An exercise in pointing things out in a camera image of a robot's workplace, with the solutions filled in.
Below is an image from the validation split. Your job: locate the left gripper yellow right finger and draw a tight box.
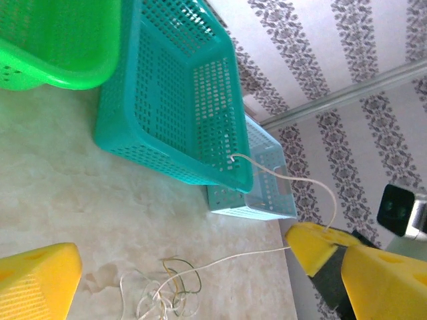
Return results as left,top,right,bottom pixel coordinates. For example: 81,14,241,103
342,247,427,320

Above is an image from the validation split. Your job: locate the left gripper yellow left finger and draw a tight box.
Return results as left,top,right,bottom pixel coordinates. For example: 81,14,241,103
0,242,83,320

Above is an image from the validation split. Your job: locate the thin cream white cable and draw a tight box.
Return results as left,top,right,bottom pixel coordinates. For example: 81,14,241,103
151,153,337,301

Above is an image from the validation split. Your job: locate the thin olive green cable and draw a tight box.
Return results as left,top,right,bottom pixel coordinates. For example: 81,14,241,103
162,256,203,316

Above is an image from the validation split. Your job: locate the light blue plastic basket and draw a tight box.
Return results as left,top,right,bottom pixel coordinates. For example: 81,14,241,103
206,113,298,223

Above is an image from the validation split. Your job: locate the teal plastic basket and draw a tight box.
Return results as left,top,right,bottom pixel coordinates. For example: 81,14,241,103
93,0,255,195

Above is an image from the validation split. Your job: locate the green plastic basket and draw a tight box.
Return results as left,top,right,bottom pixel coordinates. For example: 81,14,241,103
0,0,121,91

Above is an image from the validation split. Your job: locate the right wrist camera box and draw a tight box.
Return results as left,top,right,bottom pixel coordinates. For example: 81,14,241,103
376,183,427,241

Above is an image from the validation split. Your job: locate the aluminium frame post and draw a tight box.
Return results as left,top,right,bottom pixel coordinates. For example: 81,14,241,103
259,59,427,129

